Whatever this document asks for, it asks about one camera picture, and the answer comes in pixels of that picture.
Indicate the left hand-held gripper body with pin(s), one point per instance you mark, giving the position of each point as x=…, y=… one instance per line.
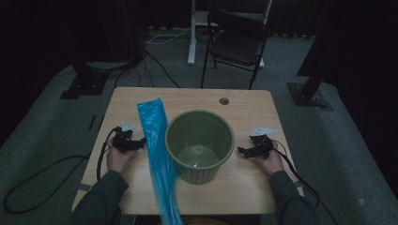
x=122, y=142

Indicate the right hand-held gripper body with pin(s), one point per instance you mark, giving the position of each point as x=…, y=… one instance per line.
x=263, y=146

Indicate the blue plastic bag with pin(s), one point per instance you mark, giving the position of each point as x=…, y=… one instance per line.
x=158, y=150

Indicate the green ribbed plastic bin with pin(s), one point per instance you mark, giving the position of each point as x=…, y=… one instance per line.
x=200, y=137

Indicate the person's right hand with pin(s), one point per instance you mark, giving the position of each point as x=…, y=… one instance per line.
x=273, y=162

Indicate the person's left hand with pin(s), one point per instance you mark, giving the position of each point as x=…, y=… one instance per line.
x=117, y=161

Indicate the black floor strip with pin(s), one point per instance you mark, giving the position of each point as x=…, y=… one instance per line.
x=91, y=122

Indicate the grey tape strip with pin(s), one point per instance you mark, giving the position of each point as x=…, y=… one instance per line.
x=84, y=187

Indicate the black stand base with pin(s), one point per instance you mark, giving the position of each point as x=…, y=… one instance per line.
x=84, y=84

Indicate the black folding chair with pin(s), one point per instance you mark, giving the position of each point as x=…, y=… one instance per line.
x=237, y=47

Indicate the black stand with base plate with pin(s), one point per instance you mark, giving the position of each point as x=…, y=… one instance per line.
x=308, y=95

